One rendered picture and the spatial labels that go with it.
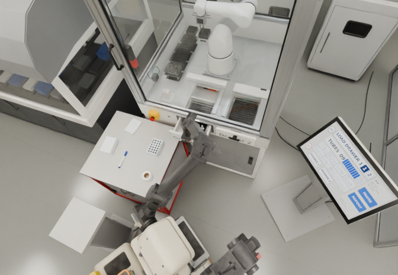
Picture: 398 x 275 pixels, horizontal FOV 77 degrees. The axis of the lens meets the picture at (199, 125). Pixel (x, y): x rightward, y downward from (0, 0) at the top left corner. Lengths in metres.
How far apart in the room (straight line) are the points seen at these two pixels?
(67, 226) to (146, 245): 0.95
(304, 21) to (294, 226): 1.92
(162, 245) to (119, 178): 0.93
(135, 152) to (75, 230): 0.65
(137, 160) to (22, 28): 1.07
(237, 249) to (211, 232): 1.65
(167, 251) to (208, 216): 1.43
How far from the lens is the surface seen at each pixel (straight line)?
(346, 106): 3.29
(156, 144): 1.92
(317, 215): 2.63
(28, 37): 1.65
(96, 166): 2.06
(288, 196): 2.59
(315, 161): 1.69
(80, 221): 1.99
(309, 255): 2.60
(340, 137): 1.63
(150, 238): 1.14
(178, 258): 1.13
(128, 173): 1.94
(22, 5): 1.69
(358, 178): 1.62
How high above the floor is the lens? 2.49
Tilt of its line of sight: 60 degrees down
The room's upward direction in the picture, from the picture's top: 9 degrees counter-clockwise
